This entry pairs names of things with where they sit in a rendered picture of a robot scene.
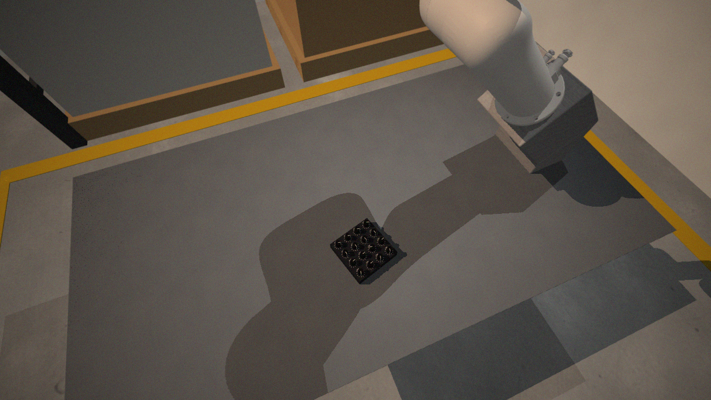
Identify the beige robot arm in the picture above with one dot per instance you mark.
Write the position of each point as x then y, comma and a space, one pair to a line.
494, 39

